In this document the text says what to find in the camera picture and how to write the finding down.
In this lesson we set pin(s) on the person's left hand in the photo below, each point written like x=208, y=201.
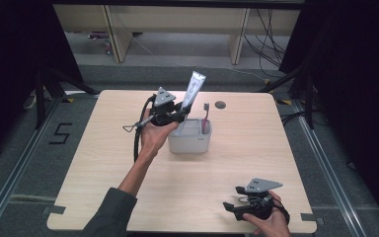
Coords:
x=154, y=138

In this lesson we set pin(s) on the grey plastic holder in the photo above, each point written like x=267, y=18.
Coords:
x=190, y=144

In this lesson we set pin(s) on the black tape strip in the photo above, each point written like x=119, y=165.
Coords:
x=55, y=209
x=309, y=217

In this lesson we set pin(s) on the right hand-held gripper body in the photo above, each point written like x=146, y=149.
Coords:
x=260, y=204

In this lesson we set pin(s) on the black curtain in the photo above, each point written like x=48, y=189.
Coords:
x=10, y=65
x=358, y=82

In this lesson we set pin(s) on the pink toothbrush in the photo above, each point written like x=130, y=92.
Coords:
x=206, y=115

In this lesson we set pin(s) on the yellow tape piece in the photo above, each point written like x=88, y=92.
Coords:
x=67, y=99
x=284, y=102

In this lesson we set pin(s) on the person's right hand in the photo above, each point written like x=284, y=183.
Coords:
x=273, y=225

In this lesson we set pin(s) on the aluminium floor rail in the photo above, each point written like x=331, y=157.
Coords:
x=329, y=174
x=10, y=186

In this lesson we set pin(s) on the black metal stand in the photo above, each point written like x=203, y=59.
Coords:
x=40, y=98
x=309, y=98

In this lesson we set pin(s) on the beige wooden desk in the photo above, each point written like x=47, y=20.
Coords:
x=177, y=19

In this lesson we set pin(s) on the white toothpaste tube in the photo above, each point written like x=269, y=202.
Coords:
x=194, y=89

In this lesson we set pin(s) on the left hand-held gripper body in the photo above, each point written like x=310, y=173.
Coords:
x=162, y=98

